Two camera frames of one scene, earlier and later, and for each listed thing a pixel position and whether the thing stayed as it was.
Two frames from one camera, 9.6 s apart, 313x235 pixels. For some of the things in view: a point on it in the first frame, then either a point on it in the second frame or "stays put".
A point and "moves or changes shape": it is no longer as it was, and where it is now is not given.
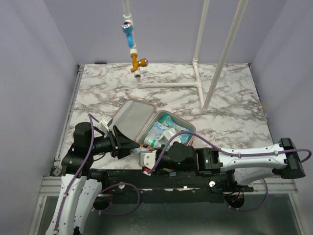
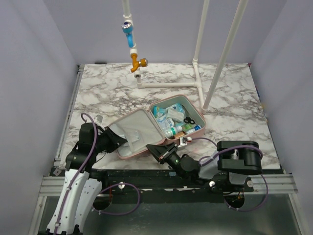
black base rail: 173,186 stays put
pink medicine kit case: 150,128 moves or changes shape
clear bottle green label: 151,140 → 171,131
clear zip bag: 169,131 → 176,113
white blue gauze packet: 157,131 → 176,115
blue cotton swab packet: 168,122 → 158,111
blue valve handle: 127,28 stays put
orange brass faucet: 143,62 stays put
